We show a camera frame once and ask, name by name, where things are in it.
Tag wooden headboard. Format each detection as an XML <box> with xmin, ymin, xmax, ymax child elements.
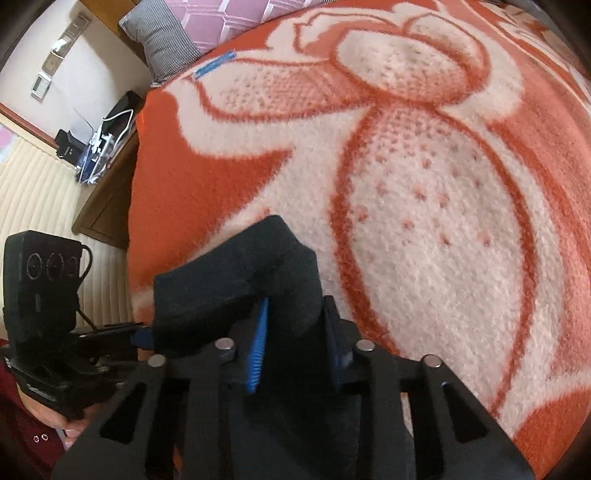
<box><xmin>85</xmin><ymin>0</ymin><xmax>155</xmax><ymax>88</ymax></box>

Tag clear plastic container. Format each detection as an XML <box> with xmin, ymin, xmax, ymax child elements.
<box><xmin>75</xmin><ymin>130</ymin><xmax>126</xmax><ymax>186</ymax></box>

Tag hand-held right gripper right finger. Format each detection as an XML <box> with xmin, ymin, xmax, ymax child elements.
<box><xmin>321</xmin><ymin>295</ymin><xmax>537</xmax><ymax>480</ymax></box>

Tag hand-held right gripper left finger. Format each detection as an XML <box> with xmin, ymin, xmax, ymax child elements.
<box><xmin>51</xmin><ymin>295</ymin><xmax>271</xmax><ymax>480</ymax></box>

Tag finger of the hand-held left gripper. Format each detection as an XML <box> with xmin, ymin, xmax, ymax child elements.
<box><xmin>74</xmin><ymin>322</ymin><xmax>155</xmax><ymax>352</ymax></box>

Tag wooden nightstand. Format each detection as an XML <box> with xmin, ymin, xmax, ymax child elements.
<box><xmin>71</xmin><ymin>127</ymin><xmax>143</xmax><ymax>251</ymax></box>

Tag orange floral blanket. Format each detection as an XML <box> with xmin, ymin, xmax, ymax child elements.
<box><xmin>126</xmin><ymin>0</ymin><xmax>591</xmax><ymax>480</ymax></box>

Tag person's left hand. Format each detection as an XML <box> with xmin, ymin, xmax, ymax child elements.
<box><xmin>25</xmin><ymin>394</ymin><xmax>89</xmax><ymax>452</ymax></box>

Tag black device with white cable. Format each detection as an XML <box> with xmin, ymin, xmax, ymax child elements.
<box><xmin>100</xmin><ymin>90</ymin><xmax>147</xmax><ymax>139</ymax></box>

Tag small black box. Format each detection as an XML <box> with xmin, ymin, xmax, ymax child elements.
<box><xmin>54</xmin><ymin>128</ymin><xmax>89</xmax><ymax>163</ymax></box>

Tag person's dark red garment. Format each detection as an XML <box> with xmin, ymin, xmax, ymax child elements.
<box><xmin>0</xmin><ymin>337</ymin><xmax>71</xmax><ymax>480</ymax></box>

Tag black pants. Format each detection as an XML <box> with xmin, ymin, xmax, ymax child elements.
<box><xmin>151</xmin><ymin>215</ymin><xmax>413</xmax><ymax>480</ymax></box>

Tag black braided cable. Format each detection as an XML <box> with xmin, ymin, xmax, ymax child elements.
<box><xmin>73</xmin><ymin>244</ymin><xmax>100</xmax><ymax>334</ymax></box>

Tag pink and grey pillow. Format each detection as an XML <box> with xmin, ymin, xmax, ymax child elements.
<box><xmin>119</xmin><ymin>0</ymin><xmax>326</xmax><ymax>88</ymax></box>

